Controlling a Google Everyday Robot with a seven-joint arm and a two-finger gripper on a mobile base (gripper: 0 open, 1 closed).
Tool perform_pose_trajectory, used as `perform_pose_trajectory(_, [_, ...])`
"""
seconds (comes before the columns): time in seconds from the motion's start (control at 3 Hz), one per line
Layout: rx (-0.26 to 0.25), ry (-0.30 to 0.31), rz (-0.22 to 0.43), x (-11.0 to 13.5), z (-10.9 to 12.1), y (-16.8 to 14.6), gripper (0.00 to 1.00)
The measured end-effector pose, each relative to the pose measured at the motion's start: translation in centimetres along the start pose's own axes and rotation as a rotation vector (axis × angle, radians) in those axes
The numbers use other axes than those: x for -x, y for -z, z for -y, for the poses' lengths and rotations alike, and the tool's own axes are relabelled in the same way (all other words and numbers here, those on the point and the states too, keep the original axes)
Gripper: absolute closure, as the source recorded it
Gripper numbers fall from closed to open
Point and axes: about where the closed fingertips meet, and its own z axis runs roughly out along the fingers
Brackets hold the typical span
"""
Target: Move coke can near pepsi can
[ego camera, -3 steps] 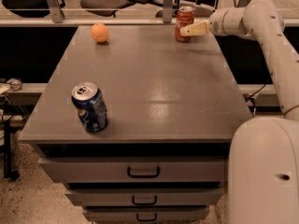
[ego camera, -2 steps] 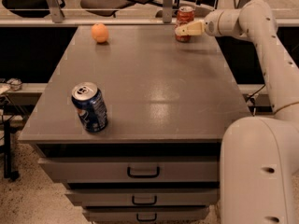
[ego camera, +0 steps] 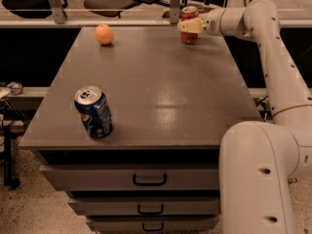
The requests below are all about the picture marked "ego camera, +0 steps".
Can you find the orange fruit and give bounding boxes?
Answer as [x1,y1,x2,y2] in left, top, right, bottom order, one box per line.
[95,24,113,45]

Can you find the bottom grey drawer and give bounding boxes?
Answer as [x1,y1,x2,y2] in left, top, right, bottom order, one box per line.
[86,215,218,233]

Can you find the red coke can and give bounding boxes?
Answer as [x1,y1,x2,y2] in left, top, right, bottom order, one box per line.
[180,6,199,44]

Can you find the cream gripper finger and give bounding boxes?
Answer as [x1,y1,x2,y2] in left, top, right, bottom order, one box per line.
[177,17,206,33]

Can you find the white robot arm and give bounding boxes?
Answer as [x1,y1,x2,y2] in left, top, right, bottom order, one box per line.
[177,0,312,234]

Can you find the grey drawer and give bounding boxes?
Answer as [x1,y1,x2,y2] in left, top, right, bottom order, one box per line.
[40,164,219,191]
[86,215,218,233]
[68,197,219,216]

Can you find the black stand left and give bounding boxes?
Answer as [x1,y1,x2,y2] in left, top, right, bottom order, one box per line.
[0,102,20,189]

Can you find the grey drawer cabinet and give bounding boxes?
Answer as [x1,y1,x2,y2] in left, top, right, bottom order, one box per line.
[19,25,263,234]

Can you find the top grey drawer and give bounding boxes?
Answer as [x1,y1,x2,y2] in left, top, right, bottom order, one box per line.
[40,164,219,191]

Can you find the dark office chair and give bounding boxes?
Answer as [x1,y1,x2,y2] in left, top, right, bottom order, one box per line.
[83,0,167,20]

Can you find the dark round chair left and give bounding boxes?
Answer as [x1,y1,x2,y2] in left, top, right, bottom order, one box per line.
[2,0,68,20]

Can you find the blue pepsi can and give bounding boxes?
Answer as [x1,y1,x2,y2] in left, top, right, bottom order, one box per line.
[74,86,113,138]

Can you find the metal railing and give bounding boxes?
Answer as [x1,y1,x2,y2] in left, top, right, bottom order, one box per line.
[0,0,312,27]

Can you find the middle grey drawer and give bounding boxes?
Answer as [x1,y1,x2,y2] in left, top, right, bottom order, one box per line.
[68,197,219,216]

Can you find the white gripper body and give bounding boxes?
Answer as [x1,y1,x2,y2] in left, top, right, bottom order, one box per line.
[201,8,225,36]

